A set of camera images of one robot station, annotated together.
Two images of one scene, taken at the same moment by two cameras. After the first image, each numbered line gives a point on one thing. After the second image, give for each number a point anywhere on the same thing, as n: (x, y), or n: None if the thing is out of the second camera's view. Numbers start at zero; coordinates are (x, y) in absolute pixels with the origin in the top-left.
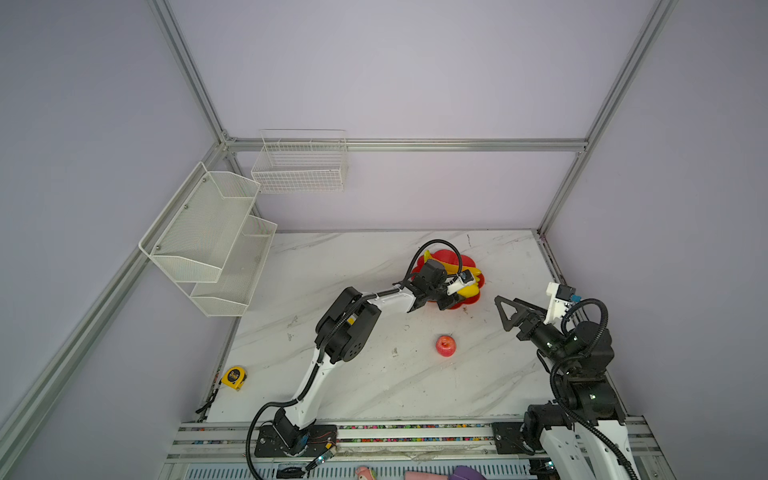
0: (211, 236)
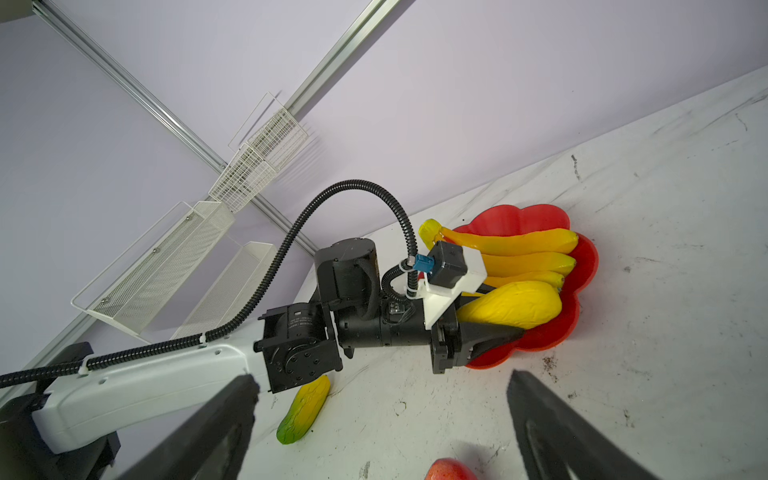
0: (182, 278)
